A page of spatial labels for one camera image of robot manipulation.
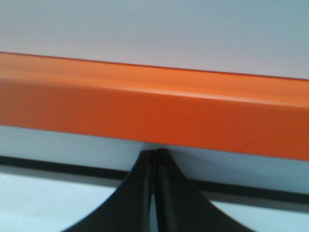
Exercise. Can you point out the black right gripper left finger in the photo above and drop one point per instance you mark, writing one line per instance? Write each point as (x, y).
(128, 208)

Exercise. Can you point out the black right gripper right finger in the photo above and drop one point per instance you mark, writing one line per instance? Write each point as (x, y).
(180, 207)

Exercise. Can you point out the orange sash handle bar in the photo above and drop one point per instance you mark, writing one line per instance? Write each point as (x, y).
(251, 114)

